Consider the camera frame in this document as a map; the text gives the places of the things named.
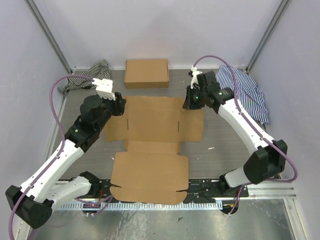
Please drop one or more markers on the blue white striped cloth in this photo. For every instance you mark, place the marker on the blue white striped cloth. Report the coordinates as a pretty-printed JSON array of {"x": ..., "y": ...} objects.
[{"x": 248, "y": 92}]

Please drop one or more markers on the folded cardboard box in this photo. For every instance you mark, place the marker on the folded cardboard box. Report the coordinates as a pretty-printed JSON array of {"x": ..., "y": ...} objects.
[{"x": 146, "y": 73}]

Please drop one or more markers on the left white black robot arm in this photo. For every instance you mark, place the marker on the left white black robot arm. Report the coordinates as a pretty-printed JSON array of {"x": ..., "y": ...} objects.
[{"x": 76, "y": 142}]

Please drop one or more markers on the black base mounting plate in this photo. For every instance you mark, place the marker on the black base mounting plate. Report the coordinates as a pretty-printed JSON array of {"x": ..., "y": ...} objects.
[{"x": 200, "y": 191}]

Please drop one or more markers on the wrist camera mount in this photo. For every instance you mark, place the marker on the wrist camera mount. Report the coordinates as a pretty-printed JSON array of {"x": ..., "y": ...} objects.
[
  {"x": 194, "y": 72},
  {"x": 104, "y": 88}
]

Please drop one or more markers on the left aluminium corner post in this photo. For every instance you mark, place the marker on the left aluminium corner post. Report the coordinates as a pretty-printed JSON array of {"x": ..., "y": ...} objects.
[{"x": 48, "y": 34}]

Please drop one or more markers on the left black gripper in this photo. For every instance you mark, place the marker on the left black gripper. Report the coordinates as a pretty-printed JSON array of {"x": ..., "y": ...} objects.
[{"x": 120, "y": 103}]

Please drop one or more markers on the cardboard box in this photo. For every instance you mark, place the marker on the cardboard box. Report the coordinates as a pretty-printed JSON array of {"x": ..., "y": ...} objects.
[
  {"x": 146, "y": 73},
  {"x": 151, "y": 168}
]

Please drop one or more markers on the slotted cable duct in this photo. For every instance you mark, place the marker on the slotted cable duct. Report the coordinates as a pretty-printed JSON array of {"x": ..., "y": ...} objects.
[{"x": 121, "y": 206}]

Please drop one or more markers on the aluminium front rail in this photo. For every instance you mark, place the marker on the aluminium front rail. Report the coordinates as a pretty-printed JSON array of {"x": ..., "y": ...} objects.
[{"x": 270, "y": 188}]

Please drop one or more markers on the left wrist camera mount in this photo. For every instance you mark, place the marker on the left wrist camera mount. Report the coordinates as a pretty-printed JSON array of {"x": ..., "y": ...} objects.
[{"x": 104, "y": 88}]

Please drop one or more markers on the grey striped cloth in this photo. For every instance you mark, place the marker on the grey striped cloth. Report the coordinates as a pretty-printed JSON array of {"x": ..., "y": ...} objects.
[{"x": 84, "y": 79}]

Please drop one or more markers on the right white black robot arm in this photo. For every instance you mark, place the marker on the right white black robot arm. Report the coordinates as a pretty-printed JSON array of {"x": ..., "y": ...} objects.
[{"x": 267, "y": 156}]

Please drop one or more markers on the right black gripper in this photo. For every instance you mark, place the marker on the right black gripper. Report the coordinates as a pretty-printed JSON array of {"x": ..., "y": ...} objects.
[{"x": 189, "y": 104}]

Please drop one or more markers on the aluminium corner post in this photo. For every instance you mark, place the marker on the aluminium corner post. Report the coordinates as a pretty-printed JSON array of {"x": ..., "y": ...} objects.
[
  {"x": 48, "y": 34},
  {"x": 279, "y": 12}
]

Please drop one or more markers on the right aluminium corner post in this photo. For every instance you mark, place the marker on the right aluminium corner post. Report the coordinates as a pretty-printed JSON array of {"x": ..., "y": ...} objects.
[{"x": 279, "y": 12}]

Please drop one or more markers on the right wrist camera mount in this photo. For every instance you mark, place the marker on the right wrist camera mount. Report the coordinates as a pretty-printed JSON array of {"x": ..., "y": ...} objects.
[{"x": 194, "y": 72}]

